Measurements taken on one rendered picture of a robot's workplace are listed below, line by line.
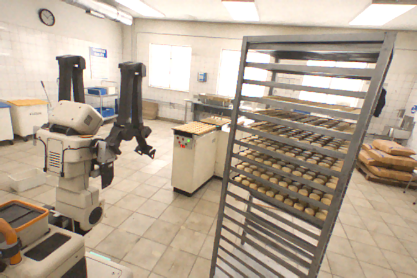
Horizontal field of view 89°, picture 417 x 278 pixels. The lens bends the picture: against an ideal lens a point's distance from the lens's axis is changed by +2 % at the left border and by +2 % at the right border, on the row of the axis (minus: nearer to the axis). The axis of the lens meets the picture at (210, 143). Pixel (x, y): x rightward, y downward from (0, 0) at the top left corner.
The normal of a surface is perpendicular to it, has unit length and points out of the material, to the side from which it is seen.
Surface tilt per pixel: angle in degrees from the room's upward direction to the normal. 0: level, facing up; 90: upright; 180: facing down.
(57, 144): 82
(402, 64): 90
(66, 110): 48
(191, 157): 90
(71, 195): 82
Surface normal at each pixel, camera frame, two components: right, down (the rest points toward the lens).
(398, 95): -0.29, 0.26
